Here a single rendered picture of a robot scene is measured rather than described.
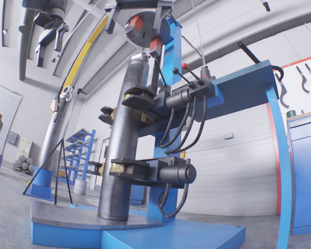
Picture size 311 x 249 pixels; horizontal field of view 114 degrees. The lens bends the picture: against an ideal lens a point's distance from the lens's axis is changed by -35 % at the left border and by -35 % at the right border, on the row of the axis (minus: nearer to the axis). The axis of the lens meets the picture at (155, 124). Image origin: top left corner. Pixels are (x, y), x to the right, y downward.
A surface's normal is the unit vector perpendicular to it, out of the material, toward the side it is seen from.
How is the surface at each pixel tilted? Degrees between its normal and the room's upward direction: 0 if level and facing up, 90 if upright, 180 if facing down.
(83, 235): 90
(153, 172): 90
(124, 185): 90
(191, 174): 90
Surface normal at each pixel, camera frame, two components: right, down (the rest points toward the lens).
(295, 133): -0.71, -0.35
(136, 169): 0.70, -0.22
